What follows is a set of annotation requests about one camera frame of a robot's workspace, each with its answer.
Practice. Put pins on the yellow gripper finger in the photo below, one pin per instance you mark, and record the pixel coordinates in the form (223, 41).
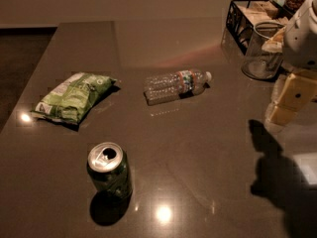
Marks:
(289, 95)

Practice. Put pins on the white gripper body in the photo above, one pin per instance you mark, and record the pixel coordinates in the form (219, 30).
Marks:
(301, 44)

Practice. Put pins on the green soda can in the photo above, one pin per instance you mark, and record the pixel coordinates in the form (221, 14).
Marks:
(108, 167)

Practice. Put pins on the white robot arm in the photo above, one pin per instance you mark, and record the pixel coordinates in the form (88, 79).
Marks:
(275, 44)

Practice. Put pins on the clear glass jar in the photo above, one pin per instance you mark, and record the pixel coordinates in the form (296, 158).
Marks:
(259, 63)

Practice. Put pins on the clear plastic water bottle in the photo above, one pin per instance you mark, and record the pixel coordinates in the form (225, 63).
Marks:
(172, 86)

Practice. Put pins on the green chip bag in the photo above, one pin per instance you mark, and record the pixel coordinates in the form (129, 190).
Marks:
(71, 100)

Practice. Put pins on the black wire basket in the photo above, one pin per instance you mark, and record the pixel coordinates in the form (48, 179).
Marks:
(244, 14)

